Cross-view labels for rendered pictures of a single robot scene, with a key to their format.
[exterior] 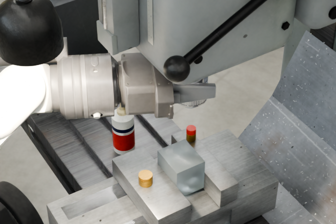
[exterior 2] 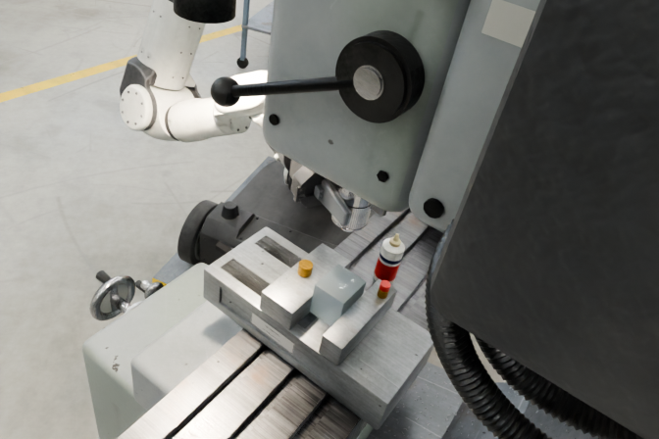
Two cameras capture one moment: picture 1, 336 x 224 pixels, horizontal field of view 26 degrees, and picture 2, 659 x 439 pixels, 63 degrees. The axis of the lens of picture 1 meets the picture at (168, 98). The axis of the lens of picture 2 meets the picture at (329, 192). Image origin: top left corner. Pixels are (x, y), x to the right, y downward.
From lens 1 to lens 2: 0.74 m
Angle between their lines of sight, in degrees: 47
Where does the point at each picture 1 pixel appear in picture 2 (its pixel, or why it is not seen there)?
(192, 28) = (274, 75)
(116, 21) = not seen: hidden behind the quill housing
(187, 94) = (328, 199)
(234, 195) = (334, 358)
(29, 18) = not seen: outside the picture
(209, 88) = (341, 209)
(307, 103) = (539, 415)
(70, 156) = (351, 244)
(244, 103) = not seen: outside the picture
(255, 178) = (378, 377)
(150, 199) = (284, 279)
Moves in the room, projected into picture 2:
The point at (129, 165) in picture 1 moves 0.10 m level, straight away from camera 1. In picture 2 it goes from (321, 256) to (373, 243)
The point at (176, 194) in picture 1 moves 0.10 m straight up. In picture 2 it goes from (300, 298) to (309, 248)
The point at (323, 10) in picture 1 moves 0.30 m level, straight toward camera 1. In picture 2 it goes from (420, 190) to (29, 174)
